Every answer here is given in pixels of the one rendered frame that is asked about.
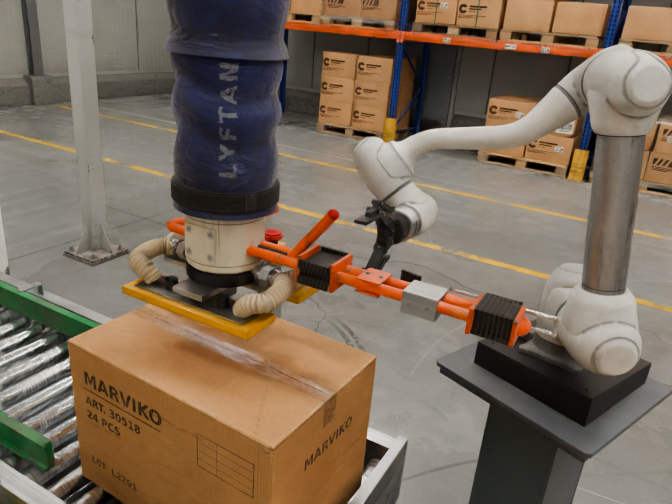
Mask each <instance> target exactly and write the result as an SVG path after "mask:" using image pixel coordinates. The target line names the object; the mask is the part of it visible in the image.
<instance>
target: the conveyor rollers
mask: <svg viewBox="0 0 672 504"><path fill-rule="evenodd" d="M70 338H72V337H70V336H67V335H65V334H63V333H61V332H59V331H57V330H54V329H52V328H50V327H48V326H46V325H44V324H41V323H39V322H37V321H35V320H33V319H31V318H29V317H26V316H24V315H22V314H20V313H18V312H16V311H13V310H11V309H9V308H7V307H5V306H3V305H0V391H1V390H3V389H5V388H7V387H9V386H11V385H13V384H15V383H17V382H19V381H21V380H23V379H25V378H27V377H29V376H31V375H32V374H34V373H36V372H38V371H40V370H42V369H44V368H46V367H48V366H50V365H52V364H54V363H56V362H58V361H60V360H62V359H64V358H66V357H68V356H69V348H68V339H70ZM66 341H67V342H66ZM64 342H65V343H64ZM62 343H63V344H62ZM60 344H61V345H60ZM55 346H56V347H55ZM53 347H54V348H53ZM51 348H52V349H51ZM49 349H50V350H49ZM47 350H48V351H47ZM45 351H46V352H45ZM43 352H44V353H43ZM41 353H42V354H41ZM39 354H40V355H39ZM34 356H35V357H34ZM32 357H33V358H32ZM30 358H31V359H30ZM28 359H29V360H28ZM26 360H27V361H26ZM24 361H25V362H24ZM22 362H23V363H22ZM20 363H21V364H20ZM18 364H19V365H18ZM13 366H14V367H13ZM11 367H12V368H11ZM9 368H10V369H9ZM7 369H8V370H7ZM5 370H6V371H5ZM3 371H4V372H3ZM1 372H2V373H1ZM70 373H71V366H70V357H68V358H66V359H64V360H62V361H60V362H58V363H57V364H55V365H53V366H51V367H49V368H47V369H45V370H43V371H41V372H39V373H37V374H35V375H33V376H31V377H29V378H27V379H25V380H23V381H21V382H19V383H17V384H15V385H13V386H11V387H9V388H7V389H5V390H3V391H1V392H0V410H2V409H4V408H6V407H8V406H9V405H11V404H13V403H15V402H17V401H19V400H21V399H23V398H24V397H26V396H28V395H30V394H32V393H34V392H36V391H38V390H40V389H41V388H43V387H45V386H47V385H49V384H51V383H53V382H55V381H57V380H58V379H60V378H62V377H64V376H66V375H68V374H70ZM72 391H73V385H72V376H71V375H69V376H67V377H66V378H64V379H62V380H60V381H58V382H56V383H54V384H52V385H51V386H49V387H47V388H45V389H43V390H41V391H39V392H37V393H36V394H34V395H32V396H30V397H28V398H26V399H24V400H22V401H21V402H19V403H17V404H15V405H13V406H11V407H9V408H7V409H6V410H4V411H3V412H4V413H6V414H8V415H10V416H11V417H13V418H15V419H16V420H18V421H21V420H23V419H24V418H26V417H28V416H30V415H32V414H33V413H35V412H37V411H39V410H40V409H42V408H44V407H46V406H47V405H49V404H51V403H53V402H55V401H56V400H58V399H60V398H62V397H63V396H65V395H67V394H69V393H71V392H72ZM73 412H75V404H74V394H72V395H70V396H68V397H67V398H65V399H63V400H61V401H59V402H58V403H56V404H54V405H52V406H51V407H49V408H47V409H45V410H44V411H42V412H40V413H38V414H37V415H35V416H33V417H31V418H29V419H28V420H26V421H24V422H22V423H23V424H25V425H26V426H28V427H30V428H32V429H33V430H35V431H37V432H38V433H40V432H42V431H43V430H45V429H47V428H48V427H50V426H52V425H53V424H55V423H57V422H58V421H60V420H62V419H63V418H65V417H67V416H68V415H70V414H72V413H73ZM76 434H78V431H77V422H76V415H75V416H73V417H71V418H70V419H68V420H66V421H65V422H63V423H61V424H60V425H58V426H56V427H55V428H53V429H51V430H50V431H48V432H46V433H45V434H43V436H45V437H47V438H48V439H50V440H52V444H53V449H54V448H56V447H58V446H59V445H61V444H62V443H64V442H65V441H67V440H69V439H70V438H72V437H73V436H75V435H76ZM79 459H80V450H79V441H78V439H77V440H75V441H73V442H72V443H70V444H69V445H67V446H66V447H64V448H63V449H61V450H60V451H58V452H56V453H55V454H54V460H55V466H54V467H53V468H52V469H50V470H49V471H47V472H44V471H43V470H41V469H39V468H38V467H36V466H35V467H33V468H32V469H30V470H29V471H27V472H25V473H24V474H23V475H24V476H26V477H27V478H29V479H30V480H32V481H33V482H35V483H36V484H38V485H40V486H41V485H42V484H44V483H45V482H47V481H48V480H50V479H51V478H53V477H54V476H56V475H57V474H59V473H60V472H61V471H63V470H64V469H66V468H67V467H69V466H70V465H72V464H73V463H75V462H76V461H78V460H79ZM1 461H3V462H4V463H6V464H7V465H9V466H10V467H12V468H13V469H15V470H16V471H20V470H22V469H23V468H25V467H26V466H28V465H29V464H31V463H30V462H28V461H27V460H25V459H24V458H22V457H20V456H19V455H17V454H16V453H14V452H13V453H12V454H10V455H8V456H7V457H5V458H3V459H2V460H1ZM380 461H381V460H379V459H376V458H373V459H371V460H370V461H369V463H368V464H367V465H366V467H365V468H364V469H363V473H362V481H361V487H362V485H363V484H364V483H365V481H366V480H367V479H368V477H369V476H370V474H371V473H372V472H373V470H374V469H375V468H376V466H377V465H378V464H379V462H380ZM90 481H91V480H89V479H88V478H86V477H85V476H83V475H82V469H81V465H80V466H79V467H77V468H76V469H74V470H73V471H71V472H70V473H68V474H67V475H66V476H64V477H63V478H61V479H60V480H58V481H57V482H55V483H54V484H53V485H51V486H50V487H48V488H47V489H46V490H47V491H49V492H50V493H52V494H53V495H55V496H56V497H58V498H60V499H61V500H63V501H64V500H66V499H67V498H69V497H70V496H71V495H73V494H74V493H75V492H77V491H78V490H79V489H81V488H82V487H84V486H85V485H86V484H88V483H89V482H90ZM361 487H360V488H361ZM360 488H359V489H358V490H357V492H358V491H359V490H360ZM357 492H356V493H355V494H354V495H353V496H352V498H351V499H350V500H349V501H348V503H347V504H349V503H350V502H351V501H352V499H353V498H354V496H355V495H356V494H357ZM113 497H114V496H112V495H111V494H109V493H108V492H107V491H105V490H104V489H102V488H101V487H99V486H98V485H96V486H95V487H93V488H92V489H91V490H89V491H88V492H87V493H85V494H84V495H83V496H81V497H80V498H79V499H77V500H76V501H75V502H73V503H72V504H105V503H107V502H108V501H109V500H110V499H112V498H113Z"/></svg>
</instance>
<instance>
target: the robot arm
mask: <svg viewBox="0 0 672 504"><path fill-rule="evenodd" d="M671 92H672V73H671V70H670V68H669V67H668V65H667V64H666V62H665V61H664V60H663V59H661V58H660V57H659V56H657V55H656V54H654V53H651V52H649V51H645V50H640V49H633V48H632V47H630V46H628V45H625V44H619V45H615V46H611V47H608V48H606V49H603V50H601V51H600V52H598V53H596V54H595V55H593V56H592V57H590V58H589V59H587V60H586V61H585V62H583V63H582V64H580V65H579V66H578V67H576V68H575V69H574V70H572V71H571V72H570V73H569V74H568V75H566V76H565V77H564V78H563V79H562V80H561V81H560V82H559V83H558V84H557V85H556V86H555V87H553V88H552V89H551V90H550V92H549V93H548V94H547V95H546V96H545V97H544V98H543V99H542V100H541V101H540V102H539V103H538V104H537V105H536V106H535V107H534V108H533V109H532V110H531V111H530V112H529V113H528V114H527V115H526V116H525V117H523V118H522V119H520V120H518V121H516V122H514V123H511V124H507V125H500V126H485V127H461V128H440V129H431V130H426V131H422V132H420V133H417V134H415V135H412V136H410V137H408V138H407V139H405V140H403V141H399V142H395V141H390V142H388V143H385V142H384V141H383V140H382V139H380V138H377V137H373V136H372V137H366V138H365V139H363V140H362V141H361V142H360V143H359V144H358V145H357V147H356V148H355V150H354V152H353V160H354V164H355V167H356V169H357V171H358V173H359V175H360V177H361V179H362V180H363V182H364V183H365V185H366V186H367V188H368V189H369V190H370V192H371V193H372V194H373V195H374V196H375V197H376V198H377V199H378V200H377V199H372V201H371V203H372V204H373V206H372V207H369V206H368V207H367V209H366V212H365V214H364V215H362V216H360V217H358V218H356V219H355V220H354V223H357V224H361V225H365V226H367V225H368V224H370V223H372V222H374V221H376V223H375V224H376V225H377V238H376V242H375V244H374V246H373V249H374V251H373V253H372V255H371V257H370V259H369V261H368V263H367V266H366V268H364V267H363V268H361V269H365V270H367V269H368V268H374V269H377V270H382V269H383V267H384V265H385V264H386V262H387V261H388V260H389V259H390V255H388V254H387V251H388V250H389V248H390V247H391V246H393V245H396V244H399V243H404V242H406V241H408V240H409V239H411V238H412V237H415V236H418V235H420V234H422V233H424V232H425V231H426V230H428V229H429V228H430V227H431V226H432V224H433V223H434V222H435V220H436V218H437V215H438V206H437V203H436V201H435V200H434V199H433V198H432V197H431V196H429V195H428V194H426V193H424V192H422V191H421V190H420V189H419V188H418V187H417V186H416V185H415V184H414V183H413V182H412V181H411V179H410V178H409V176H410V175H411V173H412V172H413V171H414V165H415V162H416V161H417V159H418V158H419V157H420V156H421V155H423V154H424V153H426V152H429V151H432V150H439V149H462V150H501V149H511V148H516V147H520V146H523V145H526V144H529V143H531V142H534V141H536V140H538V139H540V138H542V137H544V136H545V135H547V134H549V133H551V132H553V131H555V130H557V129H559V128H561V127H563V126H564V125H567V124H569V123H571V122H573V121H575V120H577V119H578V118H580V117H582V116H583V115H585V114H587V113H588V112H589V114H590V123H591V127H592V130H593V131H594V133H596V134H597V137H596V146H595V156H594V166H593V175H592V185H591V195H590V204H589V214H588V224H587V234H586V243H585V253H584V263H583V264H578V263H564V264H562V265H561V266H559V267H557V268H556V269H555V270H554V271H553V272H552V274H551V275H550V276H549V278H548V280H547V281H546V284H545V286H544V289H543V293H542V296H541V300H540V305H539V310H538V312H541V313H545V314H548V315H552V316H555V317H556V316H558V317H560V318H561V319H560V323H559V327H558V331H557V335H556V337H555V338H553V337H551V336H549V335H546V334H542V333H539V332H536V331H532V330H530V332H529V333H527V334H526V335H523V336H519V337H521V338H522V339H524V340H526V341H527V342H526V343H524V344H521V345H519V348H518V351H519V352H521V353H523V354H527V355H530V356H533V357H536V358H538V359H541V360H543V361H545V362H548V363H550V364H553V365H555V366H558V367H560V368H563V369H565V370H567V371H569V372H570V373H572V374H575V375H580V374H581V372H582V369H583V368H585V369H587V370H588V371H590V372H593V373H595V374H598V375H600V374H601V375H609V376H614V375H621V374H624V373H627V372H628V371H630V370H631V369H633V368H634V367H635V366H636V364H637V363H638V361H639V358H640V355H641V350H642V339H641V336H640V335H639V327H638V318H637V306H636V298H635V297H634V295H633V294H632V293H631V291H630V290H629V289H628V288H627V287H626V285H627V277H628V270H629V262H630V254H631V246H632V239H633V231H634V223H635V216H636V208H637V200H638V192H639V185H640V177H641V169H642V161H643V154H644V146H645V138H646V134H649V133H650V132H651V130H652V129H653V128H654V126H655V123H656V121H657V118H658V116H659V114H660V112H661V109H662V107H663V106H664V105H665V103H666V102H667V100H668V99H669V97H670V94H671ZM382 210H383V212H384V213H385V215H384V214H383V212H382ZM378 245H379V246H380V247H378Z"/></svg>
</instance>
